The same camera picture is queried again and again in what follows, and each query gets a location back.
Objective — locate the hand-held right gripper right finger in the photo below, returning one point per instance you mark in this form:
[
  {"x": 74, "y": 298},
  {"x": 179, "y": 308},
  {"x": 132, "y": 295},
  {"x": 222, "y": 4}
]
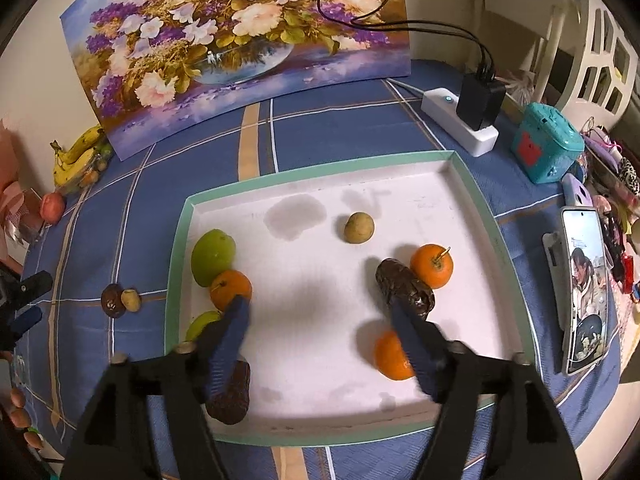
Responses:
[{"x": 415, "y": 347}]

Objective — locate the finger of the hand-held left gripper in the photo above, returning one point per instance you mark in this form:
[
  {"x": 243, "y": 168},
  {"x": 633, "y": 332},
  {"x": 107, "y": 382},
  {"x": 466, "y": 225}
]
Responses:
[
  {"x": 35, "y": 284},
  {"x": 26, "y": 320}
]

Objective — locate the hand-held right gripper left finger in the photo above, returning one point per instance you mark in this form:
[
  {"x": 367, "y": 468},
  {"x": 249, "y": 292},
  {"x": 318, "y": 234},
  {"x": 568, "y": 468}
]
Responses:
[{"x": 231, "y": 342}]

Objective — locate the orange tangerine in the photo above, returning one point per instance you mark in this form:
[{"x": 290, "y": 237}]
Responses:
[
  {"x": 391, "y": 357},
  {"x": 229, "y": 285},
  {"x": 431, "y": 267}
]

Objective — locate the small green mango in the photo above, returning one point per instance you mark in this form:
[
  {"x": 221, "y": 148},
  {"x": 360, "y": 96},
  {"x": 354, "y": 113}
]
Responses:
[{"x": 201, "y": 324}]

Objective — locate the round dark avocado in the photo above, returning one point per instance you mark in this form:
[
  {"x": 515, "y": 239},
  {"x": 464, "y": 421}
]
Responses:
[
  {"x": 112, "y": 302},
  {"x": 234, "y": 402}
]

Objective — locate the pear-shaped dark avocado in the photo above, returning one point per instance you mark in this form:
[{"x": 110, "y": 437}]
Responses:
[{"x": 400, "y": 285}]

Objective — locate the white tray with teal rim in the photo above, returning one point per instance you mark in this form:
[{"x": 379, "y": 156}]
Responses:
[{"x": 320, "y": 310}]

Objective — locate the person's left hand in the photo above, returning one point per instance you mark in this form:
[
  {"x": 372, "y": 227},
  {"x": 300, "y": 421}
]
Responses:
[{"x": 21, "y": 417}]

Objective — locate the clear plastic box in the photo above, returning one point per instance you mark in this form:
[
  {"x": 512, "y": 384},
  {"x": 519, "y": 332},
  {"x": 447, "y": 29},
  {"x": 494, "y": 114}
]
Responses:
[{"x": 25, "y": 220}]

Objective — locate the red apple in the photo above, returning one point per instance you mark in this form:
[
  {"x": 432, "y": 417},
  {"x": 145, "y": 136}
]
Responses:
[{"x": 52, "y": 208}]

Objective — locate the pink wrapped bundle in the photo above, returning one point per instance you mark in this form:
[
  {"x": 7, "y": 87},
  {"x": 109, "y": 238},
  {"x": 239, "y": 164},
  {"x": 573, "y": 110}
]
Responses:
[{"x": 12, "y": 170}]

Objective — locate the yellow banana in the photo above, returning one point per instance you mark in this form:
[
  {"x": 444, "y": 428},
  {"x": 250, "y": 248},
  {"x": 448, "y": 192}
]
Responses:
[
  {"x": 82, "y": 145},
  {"x": 72, "y": 172}
]

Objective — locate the blue plaid tablecloth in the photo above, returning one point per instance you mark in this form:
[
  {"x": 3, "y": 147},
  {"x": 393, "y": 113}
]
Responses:
[{"x": 125, "y": 200}]

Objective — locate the clear plastic fruit container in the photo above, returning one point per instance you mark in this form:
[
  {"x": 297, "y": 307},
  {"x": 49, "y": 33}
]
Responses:
[{"x": 100, "y": 165}]

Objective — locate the smartphone with lit screen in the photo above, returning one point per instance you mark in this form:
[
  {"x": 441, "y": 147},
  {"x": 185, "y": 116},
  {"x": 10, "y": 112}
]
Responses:
[{"x": 587, "y": 285}]

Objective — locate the lilac phone case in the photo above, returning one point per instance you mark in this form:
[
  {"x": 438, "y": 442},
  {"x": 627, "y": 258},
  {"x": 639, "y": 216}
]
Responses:
[{"x": 577, "y": 192}]

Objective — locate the white power strip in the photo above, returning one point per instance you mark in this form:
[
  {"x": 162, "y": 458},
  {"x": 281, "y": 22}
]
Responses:
[{"x": 447, "y": 110}]

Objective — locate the teal plastic toy box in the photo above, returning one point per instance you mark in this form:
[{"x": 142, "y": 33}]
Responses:
[{"x": 545, "y": 142}]

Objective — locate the black charger block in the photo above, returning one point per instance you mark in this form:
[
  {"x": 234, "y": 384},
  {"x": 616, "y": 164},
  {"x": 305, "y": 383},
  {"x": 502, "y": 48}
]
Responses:
[{"x": 480, "y": 100}]

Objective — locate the pile of hair accessories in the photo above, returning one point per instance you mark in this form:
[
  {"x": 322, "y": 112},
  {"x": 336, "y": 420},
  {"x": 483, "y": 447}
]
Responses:
[{"x": 617, "y": 185}]

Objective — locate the crumpled plastic bag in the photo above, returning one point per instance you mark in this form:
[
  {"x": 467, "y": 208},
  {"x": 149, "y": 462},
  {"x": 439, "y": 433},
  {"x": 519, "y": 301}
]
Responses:
[{"x": 520, "y": 90}]

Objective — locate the flower painting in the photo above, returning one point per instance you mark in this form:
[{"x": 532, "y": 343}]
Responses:
[{"x": 225, "y": 50}]

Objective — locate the white wooden chair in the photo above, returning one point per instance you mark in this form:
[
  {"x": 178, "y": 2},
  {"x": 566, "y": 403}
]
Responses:
[{"x": 575, "y": 35}]

